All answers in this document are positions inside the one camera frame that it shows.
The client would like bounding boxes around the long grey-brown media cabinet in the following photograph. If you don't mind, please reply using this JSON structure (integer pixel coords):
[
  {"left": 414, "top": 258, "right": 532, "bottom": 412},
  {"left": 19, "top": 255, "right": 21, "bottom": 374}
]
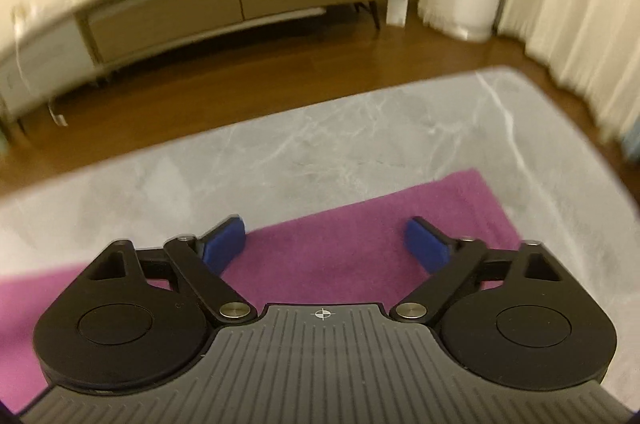
[{"left": 0, "top": 0, "right": 396, "bottom": 139}]

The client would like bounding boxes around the purple garment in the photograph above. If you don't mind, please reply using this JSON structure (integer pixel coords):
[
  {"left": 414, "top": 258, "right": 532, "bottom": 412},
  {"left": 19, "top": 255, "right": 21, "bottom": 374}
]
[{"left": 0, "top": 169, "right": 523, "bottom": 415}]

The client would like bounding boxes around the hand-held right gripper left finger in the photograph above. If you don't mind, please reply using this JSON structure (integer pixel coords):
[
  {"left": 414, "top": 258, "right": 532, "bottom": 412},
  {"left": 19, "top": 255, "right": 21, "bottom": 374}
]
[{"left": 82, "top": 215, "right": 257, "bottom": 324}]

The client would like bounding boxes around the white curtain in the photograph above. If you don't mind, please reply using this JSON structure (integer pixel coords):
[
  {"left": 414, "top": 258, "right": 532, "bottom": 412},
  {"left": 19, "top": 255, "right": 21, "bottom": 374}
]
[{"left": 417, "top": 0, "right": 640, "bottom": 139}]

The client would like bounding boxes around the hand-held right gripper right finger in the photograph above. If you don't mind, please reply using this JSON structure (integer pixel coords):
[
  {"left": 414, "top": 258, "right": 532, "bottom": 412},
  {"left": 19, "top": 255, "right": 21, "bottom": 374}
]
[{"left": 390, "top": 216, "right": 566, "bottom": 323}]

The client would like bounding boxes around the white charger cable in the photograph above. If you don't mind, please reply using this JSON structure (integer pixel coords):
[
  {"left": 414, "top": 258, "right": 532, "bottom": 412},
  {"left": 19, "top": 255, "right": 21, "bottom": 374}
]
[{"left": 15, "top": 34, "right": 69, "bottom": 127}]

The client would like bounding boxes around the white charger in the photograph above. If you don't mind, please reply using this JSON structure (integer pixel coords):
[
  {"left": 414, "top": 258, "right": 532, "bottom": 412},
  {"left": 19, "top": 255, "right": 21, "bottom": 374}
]
[{"left": 11, "top": 4, "right": 32, "bottom": 37}]

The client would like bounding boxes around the small white box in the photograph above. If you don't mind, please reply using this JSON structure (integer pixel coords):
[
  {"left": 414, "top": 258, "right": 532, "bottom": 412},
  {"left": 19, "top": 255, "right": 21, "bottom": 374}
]
[{"left": 386, "top": 0, "right": 410, "bottom": 27}]

